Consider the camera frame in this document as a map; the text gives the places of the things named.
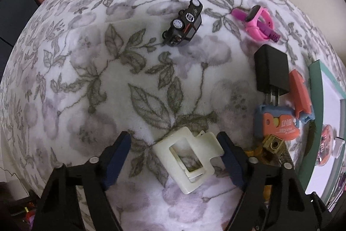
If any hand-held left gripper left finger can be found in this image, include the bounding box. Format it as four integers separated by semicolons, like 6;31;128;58
35;131;133;231

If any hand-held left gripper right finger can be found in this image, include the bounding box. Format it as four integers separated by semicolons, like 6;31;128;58
216;131;336;231

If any white plastic frame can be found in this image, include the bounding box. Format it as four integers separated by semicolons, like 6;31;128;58
152;126;224;195

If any white box with green rim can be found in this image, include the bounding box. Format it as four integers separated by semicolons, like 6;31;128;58
305;59;346;210

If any pink and purple watch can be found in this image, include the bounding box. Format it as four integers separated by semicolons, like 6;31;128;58
231;5;280;43

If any black toy car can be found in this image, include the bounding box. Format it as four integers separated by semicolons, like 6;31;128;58
162;0;203;47

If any orange plastic piece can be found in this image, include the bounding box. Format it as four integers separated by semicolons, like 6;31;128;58
245;148;272;204

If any brass metal block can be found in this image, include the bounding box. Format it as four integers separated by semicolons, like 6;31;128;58
262;134;294;166

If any floral blanket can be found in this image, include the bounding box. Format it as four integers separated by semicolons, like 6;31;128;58
0;0;346;231

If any pink round toy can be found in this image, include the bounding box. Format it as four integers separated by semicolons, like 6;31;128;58
315;124;337;168

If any coral plastic clip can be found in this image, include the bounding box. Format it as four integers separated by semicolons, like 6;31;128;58
289;69;312;118

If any black power adapter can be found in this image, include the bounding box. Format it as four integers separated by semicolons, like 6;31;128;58
254;45;290;105

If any dark cabinet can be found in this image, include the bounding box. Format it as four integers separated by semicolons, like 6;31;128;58
0;0;41;58

